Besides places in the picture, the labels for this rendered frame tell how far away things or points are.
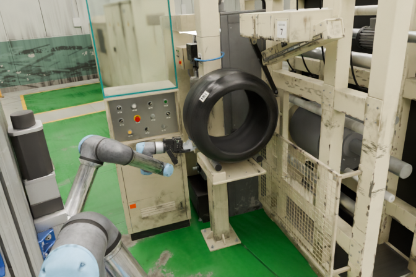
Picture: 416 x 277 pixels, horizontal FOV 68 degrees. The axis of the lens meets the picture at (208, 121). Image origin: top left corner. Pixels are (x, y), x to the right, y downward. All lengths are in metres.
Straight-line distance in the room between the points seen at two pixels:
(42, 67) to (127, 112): 8.21
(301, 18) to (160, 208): 1.88
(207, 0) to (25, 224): 1.58
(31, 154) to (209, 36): 1.39
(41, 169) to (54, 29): 9.60
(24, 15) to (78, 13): 1.45
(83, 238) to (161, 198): 1.95
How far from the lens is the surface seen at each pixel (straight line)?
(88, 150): 1.56
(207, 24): 2.07
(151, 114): 2.42
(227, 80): 1.75
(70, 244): 0.75
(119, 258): 0.92
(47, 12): 10.54
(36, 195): 1.07
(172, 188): 2.65
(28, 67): 10.47
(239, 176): 2.01
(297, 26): 1.62
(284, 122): 2.38
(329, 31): 1.60
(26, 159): 1.02
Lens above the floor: 1.81
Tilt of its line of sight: 20 degrees down
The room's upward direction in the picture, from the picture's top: 4 degrees counter-clockwise
